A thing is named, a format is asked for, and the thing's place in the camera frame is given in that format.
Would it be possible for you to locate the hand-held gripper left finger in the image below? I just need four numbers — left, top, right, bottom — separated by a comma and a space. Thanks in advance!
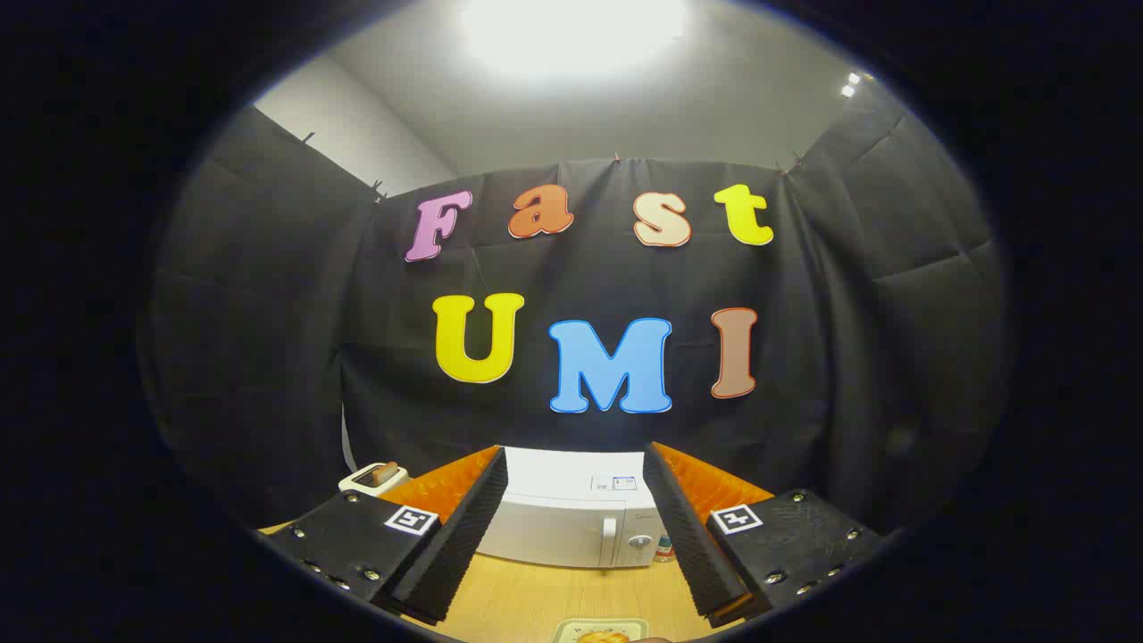
259, 445, 510, 626

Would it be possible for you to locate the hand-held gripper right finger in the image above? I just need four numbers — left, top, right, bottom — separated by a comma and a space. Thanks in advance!
642, 441, 887, 629

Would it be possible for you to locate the white microwave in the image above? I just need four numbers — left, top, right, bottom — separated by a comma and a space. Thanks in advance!
477, 447, 670, 570

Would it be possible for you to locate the white toaster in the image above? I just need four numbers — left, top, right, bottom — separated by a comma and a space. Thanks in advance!
338, 462, 410, 495

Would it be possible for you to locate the pale green plate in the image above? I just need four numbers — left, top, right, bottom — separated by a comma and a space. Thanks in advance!
549, 618, 650, 643

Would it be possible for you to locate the black backdrop cloth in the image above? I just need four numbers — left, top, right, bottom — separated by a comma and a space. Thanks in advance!
143, 89, 1010, 537

